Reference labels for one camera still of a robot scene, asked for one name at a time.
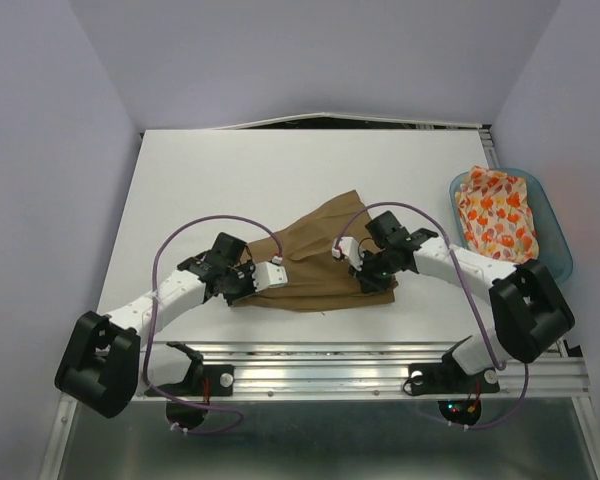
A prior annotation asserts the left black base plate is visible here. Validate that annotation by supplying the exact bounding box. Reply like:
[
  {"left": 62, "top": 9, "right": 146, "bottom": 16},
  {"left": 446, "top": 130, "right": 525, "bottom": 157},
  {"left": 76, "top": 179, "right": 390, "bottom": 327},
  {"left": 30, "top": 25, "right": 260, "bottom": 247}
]
[{"left": 143, "top": 363, "right": 237, "bottom": 434}]

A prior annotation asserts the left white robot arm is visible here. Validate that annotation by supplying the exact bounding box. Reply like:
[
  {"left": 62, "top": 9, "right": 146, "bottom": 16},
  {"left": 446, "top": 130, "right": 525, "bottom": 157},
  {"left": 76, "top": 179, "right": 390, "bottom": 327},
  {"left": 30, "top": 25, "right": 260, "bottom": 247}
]
[{"left": 54, "top": 232, "right": 287, "bottom": 424}]

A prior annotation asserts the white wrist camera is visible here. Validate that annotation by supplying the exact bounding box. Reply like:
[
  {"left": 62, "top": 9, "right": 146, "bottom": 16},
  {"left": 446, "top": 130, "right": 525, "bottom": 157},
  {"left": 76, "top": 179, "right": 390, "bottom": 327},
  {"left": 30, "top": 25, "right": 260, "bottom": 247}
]
[
  {"left": 331, "top": 237, "right": 363, "bottom": 270},
  {"left": 253, "top": 262, "right": 288, "bottom": 292}
]

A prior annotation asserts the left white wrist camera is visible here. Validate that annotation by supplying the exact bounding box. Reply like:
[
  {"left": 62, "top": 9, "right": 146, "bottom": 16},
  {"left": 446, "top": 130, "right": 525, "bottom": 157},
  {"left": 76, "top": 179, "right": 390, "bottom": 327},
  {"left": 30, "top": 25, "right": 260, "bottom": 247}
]
[{"left": 253, "top": 262, "right": 288, "bottom": 292}]

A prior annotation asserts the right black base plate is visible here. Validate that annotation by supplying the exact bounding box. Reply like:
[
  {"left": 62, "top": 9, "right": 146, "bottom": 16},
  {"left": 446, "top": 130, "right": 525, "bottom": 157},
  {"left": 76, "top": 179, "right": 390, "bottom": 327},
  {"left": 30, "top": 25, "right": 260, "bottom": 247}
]
[{"left": 403, "top": 361, "right": 501, "bottom": 427}]

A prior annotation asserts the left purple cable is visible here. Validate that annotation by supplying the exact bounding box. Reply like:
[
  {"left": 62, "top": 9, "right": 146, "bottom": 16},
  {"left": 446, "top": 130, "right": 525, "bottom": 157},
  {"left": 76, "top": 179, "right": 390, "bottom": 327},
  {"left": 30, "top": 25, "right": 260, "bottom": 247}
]
[{"left": 142, "top": 214, "right": 284, "bottom": 435}]

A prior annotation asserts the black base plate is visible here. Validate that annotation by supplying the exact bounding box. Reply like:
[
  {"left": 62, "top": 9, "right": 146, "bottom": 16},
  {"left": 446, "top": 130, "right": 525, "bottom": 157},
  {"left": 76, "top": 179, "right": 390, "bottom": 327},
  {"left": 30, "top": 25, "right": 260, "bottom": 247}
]
[
  {"left": 143, "top": 363, "right": 237, "bottom": 434},
  {"left": 403, "top": 361, "right": 501, "bottom": 427}
]

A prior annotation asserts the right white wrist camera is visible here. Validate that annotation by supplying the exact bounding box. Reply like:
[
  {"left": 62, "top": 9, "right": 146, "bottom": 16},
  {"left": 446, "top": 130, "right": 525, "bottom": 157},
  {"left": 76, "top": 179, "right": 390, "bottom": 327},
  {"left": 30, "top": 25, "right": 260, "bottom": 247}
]
[{"left": 331, "top": 237, "right": 363, "bottom": 270}]

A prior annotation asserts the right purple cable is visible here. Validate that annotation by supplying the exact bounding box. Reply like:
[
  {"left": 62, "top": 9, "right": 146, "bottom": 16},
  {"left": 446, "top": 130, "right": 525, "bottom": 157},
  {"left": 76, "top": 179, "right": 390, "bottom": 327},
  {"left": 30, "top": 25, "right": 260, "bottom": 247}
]
[{"left": 332, "top": 201, "right": 531, "bottom": 431}]

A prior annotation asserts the purple cable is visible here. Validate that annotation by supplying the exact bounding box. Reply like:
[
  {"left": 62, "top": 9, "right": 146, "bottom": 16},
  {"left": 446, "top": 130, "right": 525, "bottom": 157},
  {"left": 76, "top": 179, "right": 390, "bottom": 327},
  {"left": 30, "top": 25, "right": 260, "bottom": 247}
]
[
  {"left": 332, "top": 201, "right": 531, "bottom": 431},
  {"left": 142, "top": 214, "right": 284, "bottom": 435}
]

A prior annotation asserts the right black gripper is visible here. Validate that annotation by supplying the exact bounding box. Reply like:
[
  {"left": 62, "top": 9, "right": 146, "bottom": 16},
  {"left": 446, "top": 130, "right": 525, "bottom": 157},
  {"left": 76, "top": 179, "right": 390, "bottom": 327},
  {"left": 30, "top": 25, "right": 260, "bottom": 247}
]
[{"left": 349, "top": 247, "right": 398, "bottom": 294}]

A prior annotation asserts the brown pleated skirt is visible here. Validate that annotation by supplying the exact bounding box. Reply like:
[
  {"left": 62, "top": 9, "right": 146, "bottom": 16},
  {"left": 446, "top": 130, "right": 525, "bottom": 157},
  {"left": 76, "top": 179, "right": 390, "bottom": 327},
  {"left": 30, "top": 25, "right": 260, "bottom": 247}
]
[{"left": 235, "top": 190, "right": 397, "bottom": 312}]

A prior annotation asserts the orange floral skirt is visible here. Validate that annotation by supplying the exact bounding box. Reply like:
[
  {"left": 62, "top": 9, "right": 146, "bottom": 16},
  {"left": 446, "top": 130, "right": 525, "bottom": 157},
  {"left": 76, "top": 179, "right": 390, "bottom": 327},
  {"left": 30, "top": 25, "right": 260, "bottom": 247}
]
[{"left": 453, "top": 166, "right": 539, "bottom": 264}]

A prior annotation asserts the blue plastic basket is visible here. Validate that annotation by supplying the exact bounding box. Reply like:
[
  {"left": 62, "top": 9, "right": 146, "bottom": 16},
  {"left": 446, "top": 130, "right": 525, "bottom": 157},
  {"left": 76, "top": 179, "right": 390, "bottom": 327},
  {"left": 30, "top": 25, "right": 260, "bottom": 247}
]
[{"left": 449, "top": 169, "right": 573, "bottom": 284}]

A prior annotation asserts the aluminium rail frame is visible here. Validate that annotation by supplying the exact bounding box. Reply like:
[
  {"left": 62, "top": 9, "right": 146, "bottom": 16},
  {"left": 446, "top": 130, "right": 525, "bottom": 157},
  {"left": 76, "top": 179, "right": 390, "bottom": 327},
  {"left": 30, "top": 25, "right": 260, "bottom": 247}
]
[{"left": 40, "top": 342, "right": 600, "bottom": 479}]

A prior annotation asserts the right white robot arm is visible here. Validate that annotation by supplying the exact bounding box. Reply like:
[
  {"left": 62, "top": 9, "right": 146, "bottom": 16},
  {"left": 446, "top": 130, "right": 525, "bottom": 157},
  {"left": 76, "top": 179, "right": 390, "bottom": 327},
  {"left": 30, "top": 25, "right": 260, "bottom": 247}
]
[{"left": 332, "top": 211, "right": 575, "bottom": 390}]

